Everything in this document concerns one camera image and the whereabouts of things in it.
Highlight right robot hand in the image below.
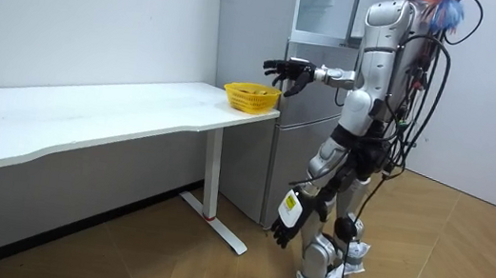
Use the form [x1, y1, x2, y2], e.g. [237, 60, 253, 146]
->
[259, 54, 319, 103]

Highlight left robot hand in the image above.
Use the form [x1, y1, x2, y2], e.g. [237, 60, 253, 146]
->
[268, 187, 320, 254]

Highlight yellow soft toy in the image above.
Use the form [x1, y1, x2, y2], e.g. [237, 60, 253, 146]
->
[237, 86, 268, 98]

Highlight grey fridge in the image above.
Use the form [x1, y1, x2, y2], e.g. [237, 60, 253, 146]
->
[188, 0, 405, 244]

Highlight yellow plastic basket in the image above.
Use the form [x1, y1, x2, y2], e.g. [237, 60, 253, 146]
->
[220, 78, 284, 118]

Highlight robot legs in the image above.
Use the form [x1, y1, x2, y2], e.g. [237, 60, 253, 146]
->
[286, 164, 380, 278]

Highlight robot body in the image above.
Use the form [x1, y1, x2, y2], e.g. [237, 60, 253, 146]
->
[323, 0, 462, 193]

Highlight white desk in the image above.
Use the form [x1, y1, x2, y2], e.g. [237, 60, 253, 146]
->
[0, 54, 284, 259]

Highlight cable bundle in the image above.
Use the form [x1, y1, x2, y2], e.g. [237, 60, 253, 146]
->
[395, 0, 486, 50]

